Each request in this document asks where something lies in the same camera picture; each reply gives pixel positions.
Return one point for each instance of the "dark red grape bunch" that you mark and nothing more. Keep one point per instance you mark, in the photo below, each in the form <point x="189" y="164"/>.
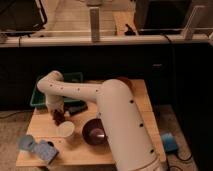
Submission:
<point x="58" y="117"/>

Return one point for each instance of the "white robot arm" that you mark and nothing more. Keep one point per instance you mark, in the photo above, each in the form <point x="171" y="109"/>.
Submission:
<point x="130" y="143"/>

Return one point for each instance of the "red bowl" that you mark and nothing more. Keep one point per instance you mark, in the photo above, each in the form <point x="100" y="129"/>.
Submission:
<point x="126" y="81"/>

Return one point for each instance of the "purple bowl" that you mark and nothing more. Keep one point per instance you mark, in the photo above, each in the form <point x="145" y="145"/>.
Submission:
<point x="93" y="132"/>

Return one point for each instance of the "dark sponge block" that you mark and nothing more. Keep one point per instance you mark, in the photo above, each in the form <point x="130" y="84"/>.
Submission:
<point x="73" y="110"/>

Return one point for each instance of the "white paper cup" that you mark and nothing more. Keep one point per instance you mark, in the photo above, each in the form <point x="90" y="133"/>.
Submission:
<point x="66" y="130"/>

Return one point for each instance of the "green plastic tray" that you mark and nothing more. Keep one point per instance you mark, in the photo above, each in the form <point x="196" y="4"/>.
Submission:
<point x="38" y="98"/>

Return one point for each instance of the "black monitor right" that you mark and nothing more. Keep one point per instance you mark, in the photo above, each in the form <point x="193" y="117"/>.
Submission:
<point x="153" y="17"/>

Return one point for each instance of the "black monitor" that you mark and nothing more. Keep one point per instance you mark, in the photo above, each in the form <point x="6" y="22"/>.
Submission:
<point x="22" y="15"/>
<point x="153" y="17"/>

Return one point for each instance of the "blue grey cup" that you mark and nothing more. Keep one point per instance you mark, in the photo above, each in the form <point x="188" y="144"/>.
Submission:
<point x="26" y="142"/>

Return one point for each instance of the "black monitor left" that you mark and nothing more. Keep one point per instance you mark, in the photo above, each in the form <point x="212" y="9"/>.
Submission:
<point x="22" y="15"/>

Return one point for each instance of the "grey vertical post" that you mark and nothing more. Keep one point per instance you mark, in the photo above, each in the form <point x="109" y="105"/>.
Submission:
<point x="94" y="24"/>

